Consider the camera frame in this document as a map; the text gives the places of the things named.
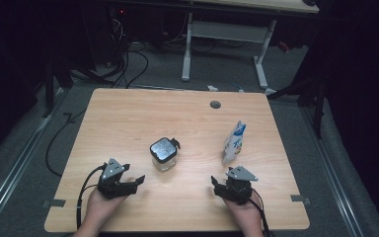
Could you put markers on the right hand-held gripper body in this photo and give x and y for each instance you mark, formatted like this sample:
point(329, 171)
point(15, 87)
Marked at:
point(237, 189)

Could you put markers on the black metal stand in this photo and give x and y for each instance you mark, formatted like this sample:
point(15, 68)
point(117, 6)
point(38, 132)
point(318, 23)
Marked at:
point(48, 89)
point(318, 108)

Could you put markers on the grey tape strip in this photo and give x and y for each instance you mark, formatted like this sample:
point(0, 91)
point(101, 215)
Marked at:
point(300, 198)
point(55, 203)

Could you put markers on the metal floor rail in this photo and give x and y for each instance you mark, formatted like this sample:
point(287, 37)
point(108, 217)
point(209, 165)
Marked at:
point(337, 184)
point(10, 187)

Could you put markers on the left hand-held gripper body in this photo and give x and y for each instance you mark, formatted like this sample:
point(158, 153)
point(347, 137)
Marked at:
point(112, 184)

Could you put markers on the person's right hand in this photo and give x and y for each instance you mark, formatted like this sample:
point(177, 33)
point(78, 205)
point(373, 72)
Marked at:
point(248, 214)

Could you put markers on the white-framed desk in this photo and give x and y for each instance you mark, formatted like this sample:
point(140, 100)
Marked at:
point(230, 33)

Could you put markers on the person's left hand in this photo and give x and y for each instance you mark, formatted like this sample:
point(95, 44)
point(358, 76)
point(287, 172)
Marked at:
point(98, 209)

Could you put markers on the grey round table grommet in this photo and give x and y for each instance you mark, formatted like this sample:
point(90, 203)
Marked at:
point(215, 105)

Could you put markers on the white paper scrap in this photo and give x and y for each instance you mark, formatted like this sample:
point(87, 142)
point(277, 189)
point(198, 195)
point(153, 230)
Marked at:
point(212, 88)

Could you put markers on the glass jar with black lid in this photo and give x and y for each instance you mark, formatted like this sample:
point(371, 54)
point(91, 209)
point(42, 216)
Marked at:
point(163, 152)

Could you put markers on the small red object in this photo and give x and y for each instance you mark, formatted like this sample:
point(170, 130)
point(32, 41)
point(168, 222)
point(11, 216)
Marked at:
point(284, 46)

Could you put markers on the white and blue snack bag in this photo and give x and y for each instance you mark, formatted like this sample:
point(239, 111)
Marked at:
point(234, 143)

